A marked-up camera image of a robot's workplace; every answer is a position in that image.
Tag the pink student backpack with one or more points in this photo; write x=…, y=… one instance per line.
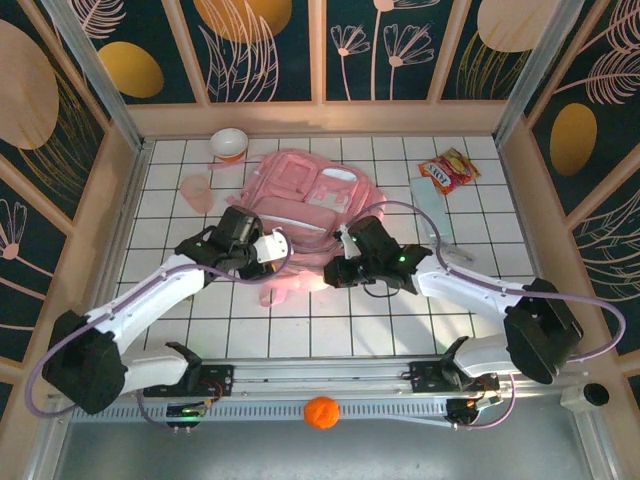
x=295, y=210

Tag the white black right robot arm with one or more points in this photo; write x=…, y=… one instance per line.
x=470, y=290

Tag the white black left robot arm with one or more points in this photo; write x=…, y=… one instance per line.
x=145, y=305

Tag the translucent pink plastic cup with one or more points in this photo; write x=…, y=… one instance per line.
x=197, y=192

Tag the orange white bowl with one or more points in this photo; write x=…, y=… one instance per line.
x=229, y=142

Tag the red snack packet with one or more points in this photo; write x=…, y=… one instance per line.
x=450, y=171

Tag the orange ball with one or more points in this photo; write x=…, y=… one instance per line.
x=321, y=412

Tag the right controller board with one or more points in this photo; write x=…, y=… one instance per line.
x=470, y=407

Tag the controller board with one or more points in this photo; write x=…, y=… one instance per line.
x=187, y=412
x=470, y=407

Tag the left controller board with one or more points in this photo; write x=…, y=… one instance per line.
x=187, y=412

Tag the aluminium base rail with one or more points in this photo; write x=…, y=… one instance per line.
x=320, y=372

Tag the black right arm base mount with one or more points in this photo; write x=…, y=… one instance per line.
x=430, y=377

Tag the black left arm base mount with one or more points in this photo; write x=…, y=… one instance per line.
x=215, y=380

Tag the aluminium frame post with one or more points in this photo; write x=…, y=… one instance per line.
x=539, y=75
x=97, y=75

